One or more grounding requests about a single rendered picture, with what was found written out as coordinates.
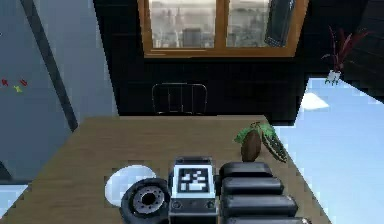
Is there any grey refrigerator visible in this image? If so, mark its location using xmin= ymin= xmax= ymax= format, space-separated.
xmin=0 ymin=0 xmax=120 ymax=184

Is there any wooden dining table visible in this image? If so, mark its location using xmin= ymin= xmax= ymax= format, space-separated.
xmin=0 ymin=115 xmax=333 ymax=224

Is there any green plant in brown pot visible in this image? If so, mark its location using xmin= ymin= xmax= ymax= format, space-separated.
xmin=233 ymin=121 xmax=288 ymax=164

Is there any black metal chair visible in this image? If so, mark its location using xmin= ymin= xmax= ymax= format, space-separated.
xmin=151 ymin=82 xmax=208 ymax=116

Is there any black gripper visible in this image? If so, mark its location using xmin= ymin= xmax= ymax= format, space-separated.
xmin=120 ymin=177 xmax=172 ymax=224

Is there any wooden framed window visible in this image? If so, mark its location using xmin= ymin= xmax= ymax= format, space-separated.
xmin=137 ymin=0 xmax=310 ymax=59

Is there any white round plate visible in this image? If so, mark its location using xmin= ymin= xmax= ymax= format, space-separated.
xmin=104 ymin=164 xmax=157 ymax=208

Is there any red plant in white pot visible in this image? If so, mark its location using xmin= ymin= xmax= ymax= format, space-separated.
xmin=321 ymin=25 xmax=371 ymax=86

